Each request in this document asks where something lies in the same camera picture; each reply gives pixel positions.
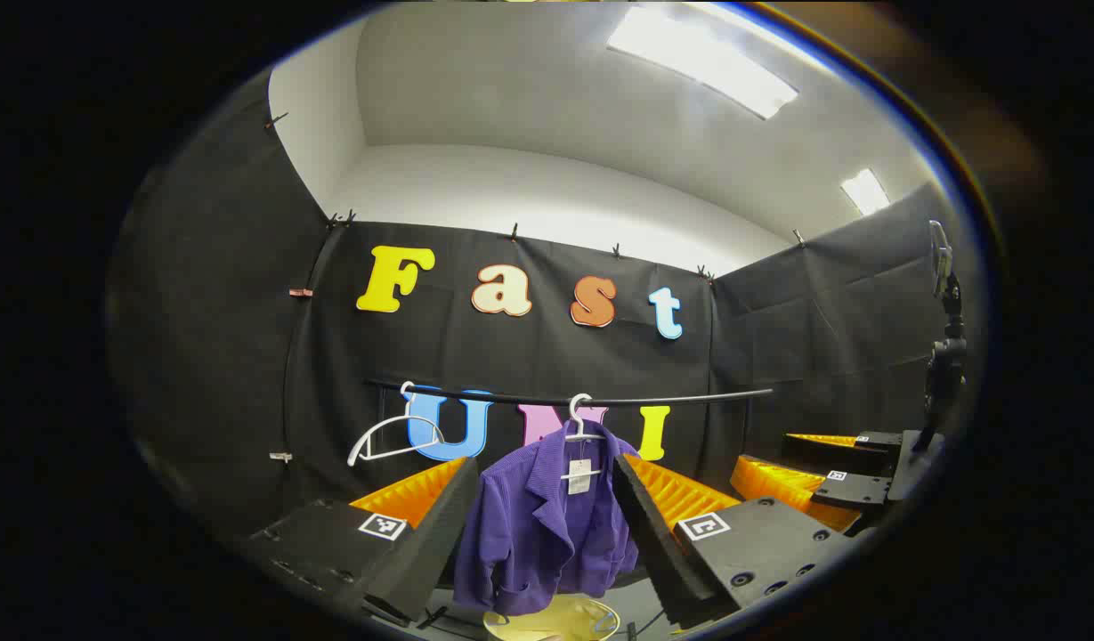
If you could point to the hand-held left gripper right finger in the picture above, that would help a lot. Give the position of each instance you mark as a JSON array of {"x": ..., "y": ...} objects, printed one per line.
[{"x": 658, "y": 543}]

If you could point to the small ceiling light panel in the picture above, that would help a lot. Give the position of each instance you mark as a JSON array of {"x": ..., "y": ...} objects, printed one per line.
[{"x": 865, "y": 191}]

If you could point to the black clothes rail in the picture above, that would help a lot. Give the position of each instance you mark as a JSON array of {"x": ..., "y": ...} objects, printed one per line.
[{"x": 671, "y": 398}]

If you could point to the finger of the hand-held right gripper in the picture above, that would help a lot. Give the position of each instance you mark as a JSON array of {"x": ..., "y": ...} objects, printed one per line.
[
  {"x": 845, "y": 454},
  {"x": 854, "y": 491}
]

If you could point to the cream laundry hamper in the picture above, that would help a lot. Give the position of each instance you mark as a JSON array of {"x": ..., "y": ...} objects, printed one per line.
[{"x": 555, "y": 616}]

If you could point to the white paper garment tag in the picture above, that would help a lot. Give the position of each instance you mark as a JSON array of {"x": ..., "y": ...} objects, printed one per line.
[{"x": 580, "y": 481}]

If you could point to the large ceiling light panel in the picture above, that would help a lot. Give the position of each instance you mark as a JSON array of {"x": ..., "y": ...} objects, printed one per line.
[{"x": 698, "y": 58}]

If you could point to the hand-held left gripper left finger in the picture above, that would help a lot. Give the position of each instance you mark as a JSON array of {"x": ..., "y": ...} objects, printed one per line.
[{"x": 422, "y": 552}]

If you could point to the purple jacket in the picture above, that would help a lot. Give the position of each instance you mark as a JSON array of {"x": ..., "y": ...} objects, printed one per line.
[{"x": 520, "y": 525}]

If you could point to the white clothes hanger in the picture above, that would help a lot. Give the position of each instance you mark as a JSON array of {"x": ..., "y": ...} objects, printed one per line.
[
  {"x": 579, "y": 425},
  {"x": 412, "y": 408}
]

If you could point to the row of black clips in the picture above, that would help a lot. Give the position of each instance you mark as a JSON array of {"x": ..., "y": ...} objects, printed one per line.
[{"x": 514, "y": 233}]

